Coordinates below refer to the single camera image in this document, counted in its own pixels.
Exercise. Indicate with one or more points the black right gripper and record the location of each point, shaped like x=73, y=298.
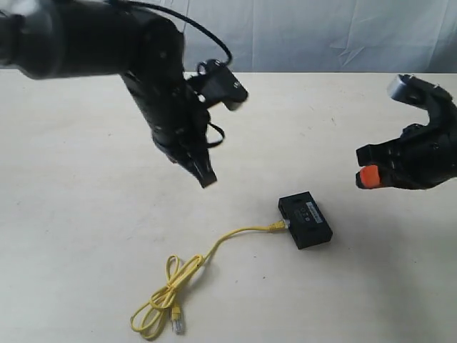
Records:
x=421, y=158

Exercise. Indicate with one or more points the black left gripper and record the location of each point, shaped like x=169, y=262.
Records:
x=179, y=123

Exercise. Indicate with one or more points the small black box device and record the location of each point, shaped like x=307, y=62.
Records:
x=305, y=221

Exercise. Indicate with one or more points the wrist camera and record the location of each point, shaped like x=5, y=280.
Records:
x=217, y=84
x=432, y=98

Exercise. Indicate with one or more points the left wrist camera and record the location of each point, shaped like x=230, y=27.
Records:
x=217, y=84

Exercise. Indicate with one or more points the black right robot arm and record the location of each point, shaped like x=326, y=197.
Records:
x=423, y=157

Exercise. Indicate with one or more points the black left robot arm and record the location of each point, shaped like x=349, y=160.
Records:
x=64, y=39

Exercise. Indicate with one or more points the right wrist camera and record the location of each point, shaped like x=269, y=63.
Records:
x=432, y=98

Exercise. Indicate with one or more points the grey-blue backdrop cloth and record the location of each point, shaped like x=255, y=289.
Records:
x=331, y=35

